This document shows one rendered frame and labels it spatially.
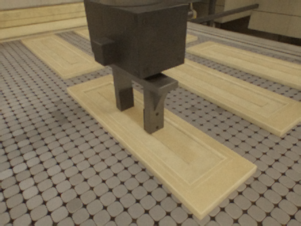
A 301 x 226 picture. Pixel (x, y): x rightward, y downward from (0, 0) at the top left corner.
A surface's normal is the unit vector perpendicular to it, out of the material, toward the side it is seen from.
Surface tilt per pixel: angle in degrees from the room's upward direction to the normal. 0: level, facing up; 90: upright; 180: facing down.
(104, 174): 0
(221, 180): 0
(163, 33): 90
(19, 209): 0
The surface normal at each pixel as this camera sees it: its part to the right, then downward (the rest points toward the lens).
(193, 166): 0.11, -0.73
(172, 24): 0.62, 0.43
